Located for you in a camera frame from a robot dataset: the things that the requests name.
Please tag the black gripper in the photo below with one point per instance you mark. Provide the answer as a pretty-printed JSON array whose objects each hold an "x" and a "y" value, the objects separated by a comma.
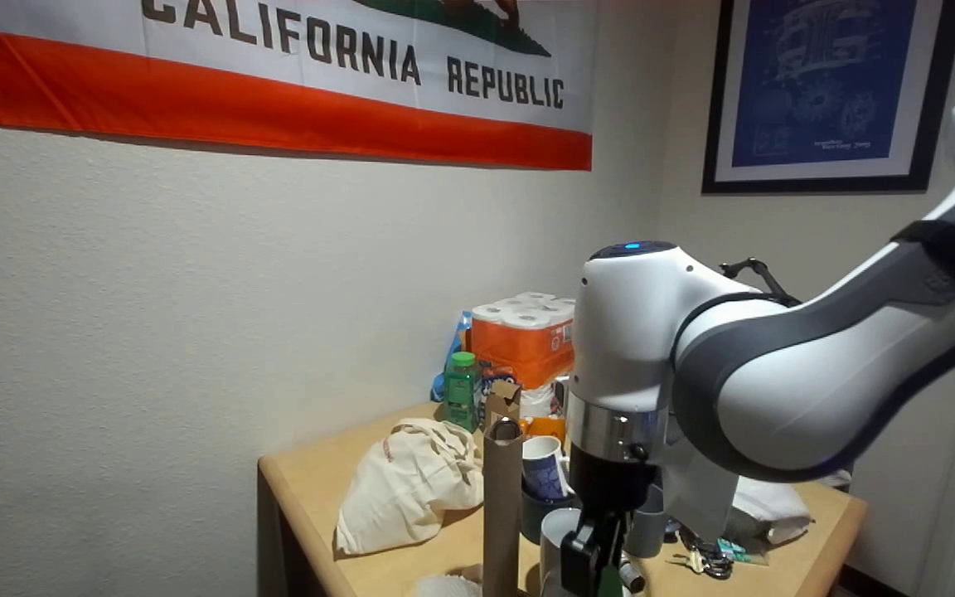
[{"x": 609, "y": 494}]

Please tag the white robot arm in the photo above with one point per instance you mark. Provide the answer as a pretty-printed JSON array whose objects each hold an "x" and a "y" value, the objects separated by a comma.
[{"x": 687, "y": 381}]

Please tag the green plastic bottle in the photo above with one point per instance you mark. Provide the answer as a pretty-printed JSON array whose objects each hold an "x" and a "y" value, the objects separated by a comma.
[{"x": 460, "y": 388}]

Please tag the dark grey mug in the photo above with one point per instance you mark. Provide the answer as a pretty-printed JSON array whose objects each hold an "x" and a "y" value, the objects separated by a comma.
[{"x": 645, "y": 534}]

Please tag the blue and white mug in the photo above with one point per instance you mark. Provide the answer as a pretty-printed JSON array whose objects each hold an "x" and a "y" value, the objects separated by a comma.
[{"x": 545, "y": 468}]

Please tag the white marker pen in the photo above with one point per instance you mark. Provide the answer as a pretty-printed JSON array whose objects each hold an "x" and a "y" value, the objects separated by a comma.
[{"x": 631, "y": 580}]

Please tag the brown cardboard tube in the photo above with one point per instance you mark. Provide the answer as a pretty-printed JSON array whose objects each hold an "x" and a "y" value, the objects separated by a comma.
[{"x": 502, "y": 504}]

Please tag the keys and small items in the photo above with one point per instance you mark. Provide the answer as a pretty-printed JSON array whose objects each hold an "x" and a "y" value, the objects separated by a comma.
[{"x": 715, "y": 558}]

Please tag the white crumpled cloth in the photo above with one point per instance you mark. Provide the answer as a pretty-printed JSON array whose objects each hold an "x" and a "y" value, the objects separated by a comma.
[{"x": 767, "y": 516}]

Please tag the orange paper towel pack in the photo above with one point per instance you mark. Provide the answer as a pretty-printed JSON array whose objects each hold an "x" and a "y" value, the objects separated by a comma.
[{"x": 524, "y": 336}]

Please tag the beige cloth bag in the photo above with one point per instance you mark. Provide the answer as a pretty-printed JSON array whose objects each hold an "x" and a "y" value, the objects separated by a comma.
[{"x": 407, "y": 487}]

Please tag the blue plastic bag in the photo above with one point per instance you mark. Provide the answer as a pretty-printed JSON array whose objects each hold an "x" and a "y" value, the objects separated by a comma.
[{"x": 460, "y": 341}]

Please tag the framed blue blueprint poster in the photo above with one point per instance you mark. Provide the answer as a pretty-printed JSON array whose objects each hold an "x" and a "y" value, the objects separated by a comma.
[{"x": 827, "y": 93}]

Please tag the California Republic flag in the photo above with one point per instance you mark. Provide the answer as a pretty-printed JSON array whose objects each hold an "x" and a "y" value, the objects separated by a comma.
[{"x": 419, "y": 82}]

